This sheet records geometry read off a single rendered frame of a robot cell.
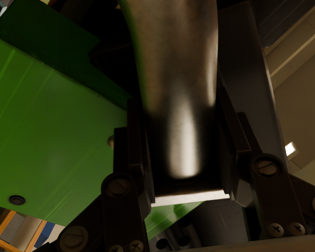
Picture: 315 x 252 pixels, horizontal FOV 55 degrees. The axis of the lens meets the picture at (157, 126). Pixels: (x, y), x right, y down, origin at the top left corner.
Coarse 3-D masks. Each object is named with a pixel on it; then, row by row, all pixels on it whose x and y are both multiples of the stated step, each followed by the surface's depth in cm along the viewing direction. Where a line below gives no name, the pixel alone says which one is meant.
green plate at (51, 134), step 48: (0, 48) 13; (48, 48) 16; (0, 96) 14; (48, 96) 14; (96, 96) 14; (0, 144) 16; (48, 144) 16; (96, 144) 17; (0, 192) 19; (48, 192) 19; (96, 192) 19
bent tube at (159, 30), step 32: (128, 0) 9; (160, 0) 8; (192, 0) 8; (160, 32) 9; (192, 32) 9; (160, 64) 10; (192, 64) 10; (160, 96) 11; (192, 96) 11; (160, 128) 12; (192, 128) 12; (160, 160) 13; (192, 160) 13; (160, 192) 14; (192, 192) 13
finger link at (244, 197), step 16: (224, 96) 13; (224, 112) 12; (240, 112) 13; (224, 128) 12; (240, 128) 11; (224, 144) 12; (240, 144) 11; (256, 144) 12; (224, 160) 12; (240, 160) 11; (224, 176) 12; (240, 176) 11; (224, 192) 13; (240, 192) 11; (304, 192) 10; (304, 208) 10
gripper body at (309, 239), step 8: (256, 240) 8; (264, 240) 8; (272, 240) 8; (280, 240) 8; (288, 240) 8; (296, 240) 8; (304, 240) 8; (312, 240) 8; (192, 248) 8; (200, 248) 8; (208, 248) 8; (216, 248) 8; (224, 248) 8; (232, 248) 8; (240, 248) 8; (248, 248) 8; (256, 248) 8; (264, 248) 8; (272, 248) 8; (280, 248) 8; (288, 248) 8; (296, 248) 8; (304, 248) 8; (312, 248) 8
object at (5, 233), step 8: (8, 216) 537; (16, 216) 559; (24, 216) 588; (0, 224) 521; (8, 224) 537; (16, 224) 548; (40, 224) 566; (48, 224) 586; (0, 232) 514; (8, 232) 527; (16, 232) 536; (40, 232) 561; (48, 232) 573; (0, 240) 504; (8, 240) 517; (32, 240) 536; (40, 240) 570; (0, 248) 521; (8, 248) 505; (16, 248) 513
